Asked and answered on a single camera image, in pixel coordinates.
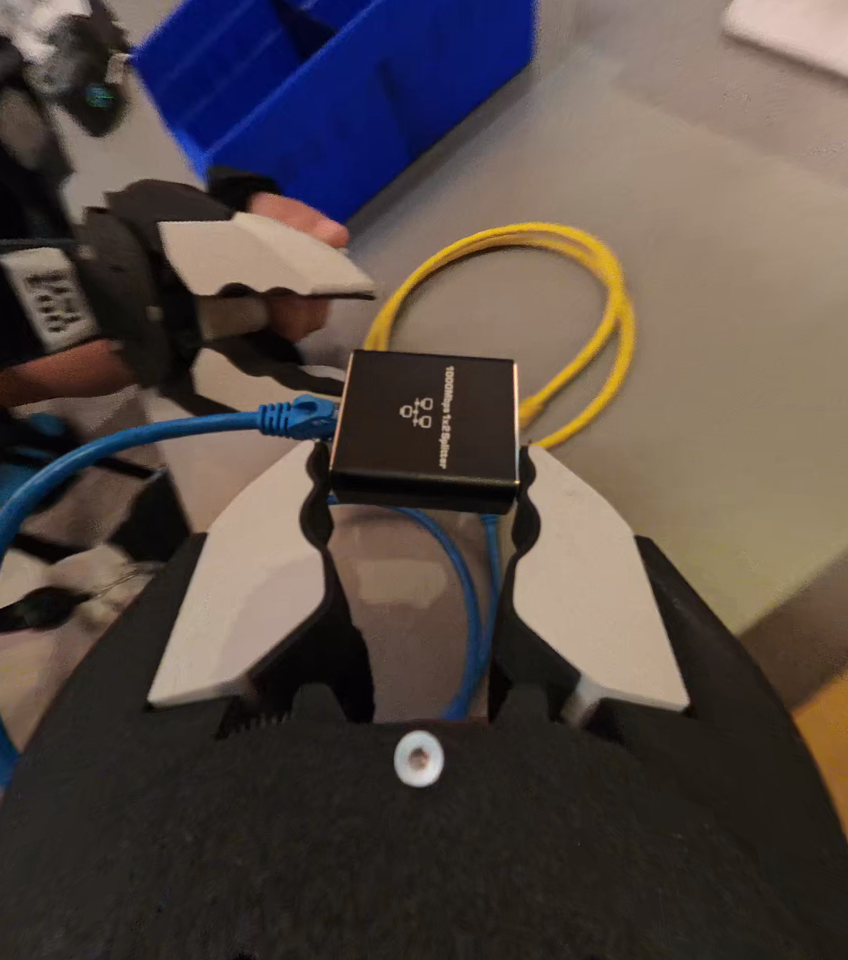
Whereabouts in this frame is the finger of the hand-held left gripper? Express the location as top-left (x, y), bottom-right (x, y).
top-left (197, 294), bottom-right (273, 342)
top-left (157, 212), bottom-right (378, 301)

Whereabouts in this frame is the black ethernet splitter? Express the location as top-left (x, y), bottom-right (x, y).
top-left (328, 348), bottom-right (523, 515)

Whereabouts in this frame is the blue ethernet cable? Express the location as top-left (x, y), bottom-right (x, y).
top-left (0, 395), bottom-right (504, 789)

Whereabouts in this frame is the white tablet stand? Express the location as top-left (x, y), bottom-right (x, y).
top-left (722, 0), bottom-right (848, 102)

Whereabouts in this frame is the person's left hand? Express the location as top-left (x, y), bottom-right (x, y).
top-left (247, 191), bottom-right (352, 344)

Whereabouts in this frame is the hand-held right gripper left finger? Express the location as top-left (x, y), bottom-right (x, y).
top-left (148, 442), bottom-right (374, 723)

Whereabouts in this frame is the person's left forearm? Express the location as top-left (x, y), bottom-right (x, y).
top-left (0, 339), bottom-right (136, 421)

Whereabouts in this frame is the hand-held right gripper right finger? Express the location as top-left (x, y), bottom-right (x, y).
top-left (490, 444), bottom-right (691, 723)

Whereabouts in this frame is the yellow ethernet cable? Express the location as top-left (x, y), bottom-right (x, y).
top-left (362, 222), bottom-right (637, 451)

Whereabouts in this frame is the blue plastic bin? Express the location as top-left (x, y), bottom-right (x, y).
top-left (131, 0), bottom-right (538, 222)

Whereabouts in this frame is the black device green display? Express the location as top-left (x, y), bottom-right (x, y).
top-left (62, 71), bottom-right (131, 138)

